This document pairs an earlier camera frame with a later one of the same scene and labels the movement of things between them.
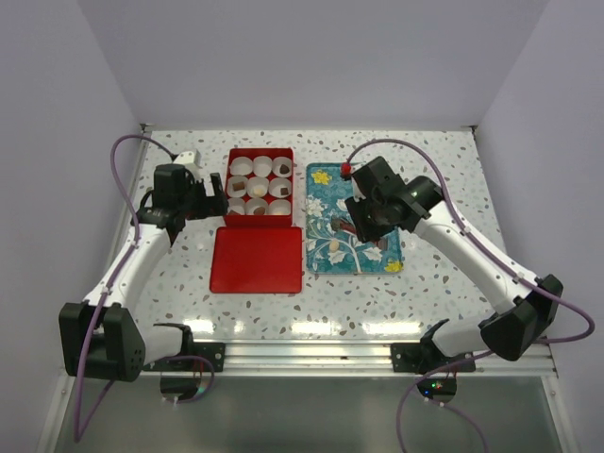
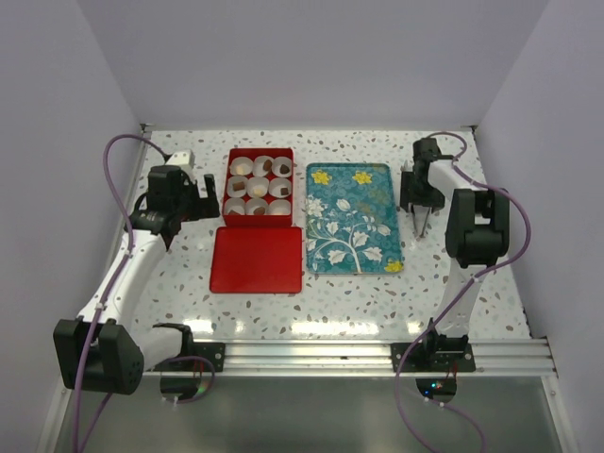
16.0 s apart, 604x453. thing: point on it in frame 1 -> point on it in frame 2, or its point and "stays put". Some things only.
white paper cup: [279, 207] stays put
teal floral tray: [330, 251] stays put
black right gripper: [365, 232] -> [435, 200]
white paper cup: [254, 203] stays put
